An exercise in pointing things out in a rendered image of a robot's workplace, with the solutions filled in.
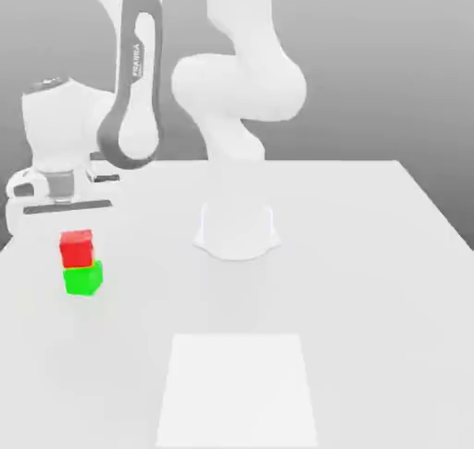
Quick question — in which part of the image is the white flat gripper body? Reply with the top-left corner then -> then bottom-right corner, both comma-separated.
6,195 -> 125,236

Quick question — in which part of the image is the small red cube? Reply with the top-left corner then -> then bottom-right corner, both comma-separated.
58,229 -> 94,269

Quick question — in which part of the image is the small green cube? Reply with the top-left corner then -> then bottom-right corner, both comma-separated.
62,258 -> 105,297

